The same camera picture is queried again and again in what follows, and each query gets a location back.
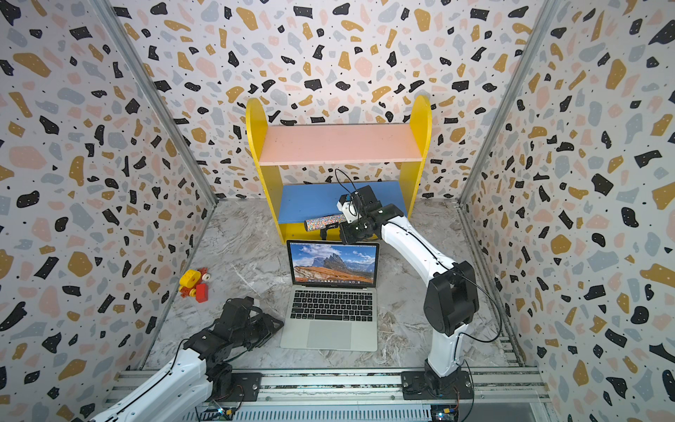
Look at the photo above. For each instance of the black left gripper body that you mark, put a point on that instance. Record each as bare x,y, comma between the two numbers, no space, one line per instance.
240,339

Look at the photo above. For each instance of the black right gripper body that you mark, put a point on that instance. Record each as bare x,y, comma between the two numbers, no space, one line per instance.
353,232

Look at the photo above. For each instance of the silver laptop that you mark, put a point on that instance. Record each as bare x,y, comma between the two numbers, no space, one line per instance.
333,303

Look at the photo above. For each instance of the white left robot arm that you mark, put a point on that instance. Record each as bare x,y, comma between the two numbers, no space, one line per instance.
201,371

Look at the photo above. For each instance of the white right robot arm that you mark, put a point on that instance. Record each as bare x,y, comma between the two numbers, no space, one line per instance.
451,291

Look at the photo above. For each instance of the glitter microphone on black stand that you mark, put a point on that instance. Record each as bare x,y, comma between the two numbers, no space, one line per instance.
324,224

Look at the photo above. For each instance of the red yellow toy vehicle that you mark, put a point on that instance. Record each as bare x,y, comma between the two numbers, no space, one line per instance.
193,283

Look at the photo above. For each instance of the yellow pink blue shelf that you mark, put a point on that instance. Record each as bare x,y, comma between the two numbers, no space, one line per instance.
274,147

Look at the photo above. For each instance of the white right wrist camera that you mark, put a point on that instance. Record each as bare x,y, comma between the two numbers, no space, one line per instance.
348,208

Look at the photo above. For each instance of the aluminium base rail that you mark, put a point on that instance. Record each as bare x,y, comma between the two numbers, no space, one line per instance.
478,394

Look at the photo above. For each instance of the aluminium corner frame post right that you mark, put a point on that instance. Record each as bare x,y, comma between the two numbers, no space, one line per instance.
541,24

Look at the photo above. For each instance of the aluminium corner frame post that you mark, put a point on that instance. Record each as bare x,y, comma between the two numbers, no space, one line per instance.
105,13
541,24

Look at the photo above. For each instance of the aluminium corner frame post left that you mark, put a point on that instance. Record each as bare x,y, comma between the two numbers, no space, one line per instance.
105,13

